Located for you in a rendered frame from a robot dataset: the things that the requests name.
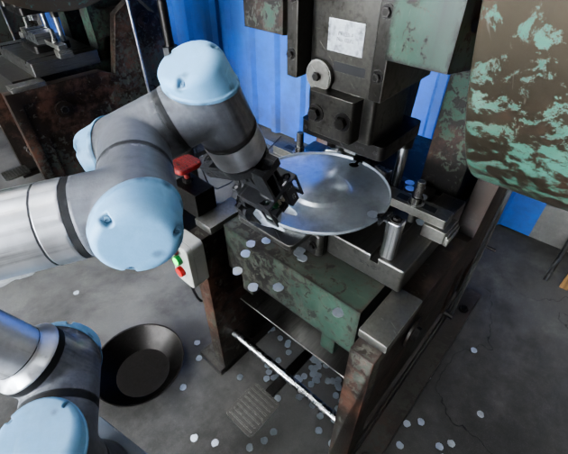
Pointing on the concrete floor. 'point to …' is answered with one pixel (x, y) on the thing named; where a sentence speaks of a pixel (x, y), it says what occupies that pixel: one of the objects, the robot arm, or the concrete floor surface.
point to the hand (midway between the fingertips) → (272, 218)
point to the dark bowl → (140, 365)
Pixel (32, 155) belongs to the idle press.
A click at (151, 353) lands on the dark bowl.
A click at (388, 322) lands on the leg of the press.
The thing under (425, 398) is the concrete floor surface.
